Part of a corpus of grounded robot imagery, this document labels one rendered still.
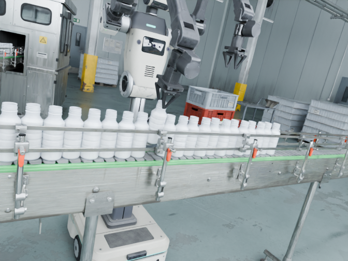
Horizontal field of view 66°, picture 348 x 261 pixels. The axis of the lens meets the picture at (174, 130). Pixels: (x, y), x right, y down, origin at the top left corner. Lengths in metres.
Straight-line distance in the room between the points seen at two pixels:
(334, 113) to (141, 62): 6.34
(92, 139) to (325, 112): 6.98
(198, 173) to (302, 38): 12.28
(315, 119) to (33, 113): 7.22
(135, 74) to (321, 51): 11.39
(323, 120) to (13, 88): 6.63
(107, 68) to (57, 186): 9.72
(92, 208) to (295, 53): 12.59
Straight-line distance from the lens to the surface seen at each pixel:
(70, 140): 0.90
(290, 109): 8.16
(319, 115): 7.63
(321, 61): 12.51
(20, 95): 4.69
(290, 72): 13.12
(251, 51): 11.46
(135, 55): 1.55
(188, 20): 0.93
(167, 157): 0.94
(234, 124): 1.25
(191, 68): 0.85
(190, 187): 1.16
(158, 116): 0.97
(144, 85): 1.59
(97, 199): 0.98
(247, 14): 1.39
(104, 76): 10.55
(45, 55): 4.54
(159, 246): 1.86
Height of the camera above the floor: 1.36
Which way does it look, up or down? 14 degrees down
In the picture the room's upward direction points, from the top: 12 degrees clockwise
